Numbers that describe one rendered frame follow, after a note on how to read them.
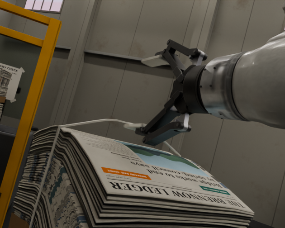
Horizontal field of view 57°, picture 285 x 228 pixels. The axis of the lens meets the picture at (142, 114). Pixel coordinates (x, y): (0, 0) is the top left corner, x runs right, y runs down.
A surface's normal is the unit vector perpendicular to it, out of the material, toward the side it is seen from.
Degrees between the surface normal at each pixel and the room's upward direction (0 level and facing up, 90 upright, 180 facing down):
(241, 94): 122
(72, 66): 90
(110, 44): 90
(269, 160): 90
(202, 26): 90
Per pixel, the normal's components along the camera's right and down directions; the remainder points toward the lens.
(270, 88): -0.84, 0.17
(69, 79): -0.39, -0.15
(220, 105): -0.70, 0.55
